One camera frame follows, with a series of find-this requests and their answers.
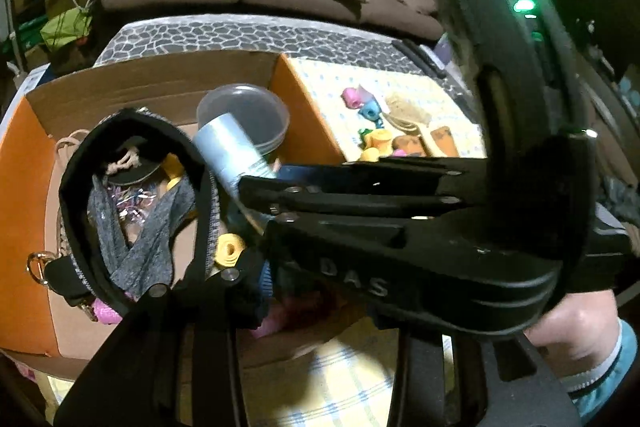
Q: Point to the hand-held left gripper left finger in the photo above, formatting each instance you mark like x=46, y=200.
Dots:
x=245, y=302

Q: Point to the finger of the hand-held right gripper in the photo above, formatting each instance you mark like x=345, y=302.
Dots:
x=375, y=174
x=350, y=209

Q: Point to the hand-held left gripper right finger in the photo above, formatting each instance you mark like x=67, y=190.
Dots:
x=425, y=382

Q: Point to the yellow roll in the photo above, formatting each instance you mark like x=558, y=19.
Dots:
x=370, y=154
x=230, y=251

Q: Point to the tan bristle brush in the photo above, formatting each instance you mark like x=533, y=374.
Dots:
x=407, y=107

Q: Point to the light blue spray can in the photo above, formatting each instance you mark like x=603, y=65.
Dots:
x=225, y=147

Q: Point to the black pouch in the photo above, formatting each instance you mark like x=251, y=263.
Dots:
x=75, y=207

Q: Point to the orange cardboard box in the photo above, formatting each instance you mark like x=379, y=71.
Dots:
x=150, y=92

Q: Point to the yellow plastic cup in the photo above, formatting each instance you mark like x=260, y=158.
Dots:
x=380, y=140

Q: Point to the blue plastic cup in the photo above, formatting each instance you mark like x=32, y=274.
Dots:
x=371, y=110

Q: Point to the white plastic scoop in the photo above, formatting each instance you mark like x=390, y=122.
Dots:
x=367, y=94

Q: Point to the yellow plaid blanket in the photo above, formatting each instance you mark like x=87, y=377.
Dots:
x=325, y=92

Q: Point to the grey cloth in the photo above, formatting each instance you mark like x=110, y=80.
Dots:
x=150, y=247

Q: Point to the black remote control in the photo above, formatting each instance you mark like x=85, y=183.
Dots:
x=425, y=59

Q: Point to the clear plastic container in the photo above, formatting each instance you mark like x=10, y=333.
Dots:
x=250, y=107

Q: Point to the grey patterned blanket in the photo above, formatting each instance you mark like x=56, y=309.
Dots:
x=225, y=34

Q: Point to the green bag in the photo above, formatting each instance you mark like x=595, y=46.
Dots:
x=65, y=28

